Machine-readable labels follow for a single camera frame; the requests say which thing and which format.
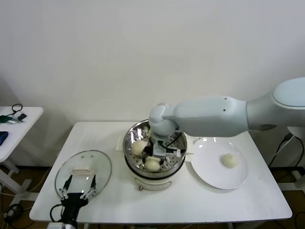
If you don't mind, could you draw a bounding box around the blue object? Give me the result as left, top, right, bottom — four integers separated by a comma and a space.
0, 131, 10, 145

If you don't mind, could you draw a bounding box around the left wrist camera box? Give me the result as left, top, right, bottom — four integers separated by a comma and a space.
47, 221, 66, 229

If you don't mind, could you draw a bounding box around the black floor cable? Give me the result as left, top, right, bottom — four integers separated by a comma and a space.
0, 202, 24, 222

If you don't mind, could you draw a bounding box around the glass lid with cream handle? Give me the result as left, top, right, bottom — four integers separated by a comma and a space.
54, 149, 112, 198

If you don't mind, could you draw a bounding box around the steel perforated steamer basket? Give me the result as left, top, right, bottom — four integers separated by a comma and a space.
123, 118, 188, 179

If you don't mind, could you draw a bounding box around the white floor cable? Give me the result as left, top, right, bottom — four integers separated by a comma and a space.
0, 167, 52, 197

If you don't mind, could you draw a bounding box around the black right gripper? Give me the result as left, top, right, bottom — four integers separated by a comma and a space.
142, 143, 168, 167

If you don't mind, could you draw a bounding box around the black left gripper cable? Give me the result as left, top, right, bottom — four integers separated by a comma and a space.
49, 204, 65, 222

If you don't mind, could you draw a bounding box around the white round plate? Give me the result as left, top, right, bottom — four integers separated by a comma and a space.
190, 136, 249, 190

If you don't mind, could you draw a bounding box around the green tool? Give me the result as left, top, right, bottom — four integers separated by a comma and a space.
0, 114, 15, 125

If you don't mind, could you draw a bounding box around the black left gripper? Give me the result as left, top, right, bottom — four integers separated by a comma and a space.
59, 175, 97, 224

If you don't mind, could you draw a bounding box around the small white table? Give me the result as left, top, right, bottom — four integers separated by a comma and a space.
0, 106, 45, 198

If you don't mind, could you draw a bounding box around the black cable loop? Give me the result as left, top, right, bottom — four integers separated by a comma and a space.
11, 103, 24, 114

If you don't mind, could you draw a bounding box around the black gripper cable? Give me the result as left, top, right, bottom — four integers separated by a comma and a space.
157, 130, 185, 153
49, 204, 65, 222

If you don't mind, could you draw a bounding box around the white electric cooker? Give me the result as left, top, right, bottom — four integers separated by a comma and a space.
115, 135, 196, 193

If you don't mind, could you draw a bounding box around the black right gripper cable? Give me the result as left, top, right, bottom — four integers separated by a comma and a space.
157, 130, 185, 153

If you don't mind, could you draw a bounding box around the black adapter cable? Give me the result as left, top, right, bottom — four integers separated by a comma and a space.
269, 139, 289, 167

